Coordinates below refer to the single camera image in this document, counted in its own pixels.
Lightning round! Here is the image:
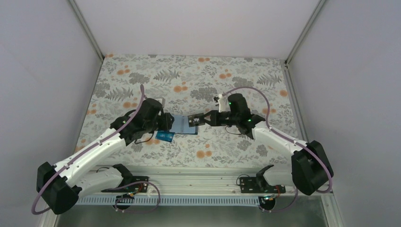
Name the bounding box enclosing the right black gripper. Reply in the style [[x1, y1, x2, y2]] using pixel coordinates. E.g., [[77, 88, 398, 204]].
[[200, 110, 239, 126]]

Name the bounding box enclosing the blue credit card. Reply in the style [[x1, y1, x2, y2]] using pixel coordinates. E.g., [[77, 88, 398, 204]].
[[156, 131, 174, 142]]

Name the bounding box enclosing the blue card holder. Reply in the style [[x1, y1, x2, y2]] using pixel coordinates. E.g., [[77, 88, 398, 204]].
[[169, 114, 198, 135]]

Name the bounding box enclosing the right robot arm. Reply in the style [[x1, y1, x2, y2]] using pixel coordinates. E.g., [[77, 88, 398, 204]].
[[203, 94, 334, 195]]

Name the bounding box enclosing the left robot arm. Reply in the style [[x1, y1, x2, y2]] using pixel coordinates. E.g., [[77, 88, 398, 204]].
[[31, 98, 174, 215]]

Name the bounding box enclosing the floral table mat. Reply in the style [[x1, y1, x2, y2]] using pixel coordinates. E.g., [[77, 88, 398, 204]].
[[76, 54, 299, 168]]

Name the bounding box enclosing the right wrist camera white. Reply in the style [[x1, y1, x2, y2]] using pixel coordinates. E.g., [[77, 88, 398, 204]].
[[213, 94, 226, 113]]

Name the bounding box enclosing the aluminium rail frame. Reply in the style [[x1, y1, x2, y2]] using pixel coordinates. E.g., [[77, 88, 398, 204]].
[[39, 166, 343, 227]]

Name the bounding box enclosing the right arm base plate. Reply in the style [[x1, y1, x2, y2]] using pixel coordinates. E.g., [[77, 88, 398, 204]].
[[238, 176, 286, 194]]

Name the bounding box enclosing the perforated cable duct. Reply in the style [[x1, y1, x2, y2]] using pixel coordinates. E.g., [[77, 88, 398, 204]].
[[76, 195, 261, 207]]

